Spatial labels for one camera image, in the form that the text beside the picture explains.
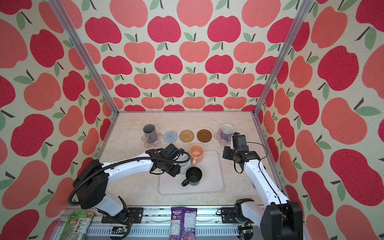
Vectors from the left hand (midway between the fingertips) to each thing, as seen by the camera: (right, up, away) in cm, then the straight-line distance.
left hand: (179, 175), depth 83 cm
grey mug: (-20, +23, +12) cm, 33 cm away
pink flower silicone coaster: (-18, +15, +19) cm, 30 cm away
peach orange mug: (+10, +10, +12) cm, 19 cm away
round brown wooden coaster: (+16, +21, +24) cm, 36 cm away
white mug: (+3, +5, -2) cm, 6 cm away
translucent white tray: (+20, +1, +9) cm, 22 cm away
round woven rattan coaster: (+3, +20, +24) cm, 32 cm away
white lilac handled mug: (+32, +24, +25) cm, 47 cm away
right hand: (+29, +11, +2) cm, 31 cm away
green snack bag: (-48, -20, -12) cm, 54 cm away
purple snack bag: (+3, -18, -12) cm, 22 cm away
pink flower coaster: (+25, +20, +24) cm, 40 cm away
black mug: (+8, -1, +3) cm, 8 cm away
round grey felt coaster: (-9, +20, +23) cm, 32 cm away
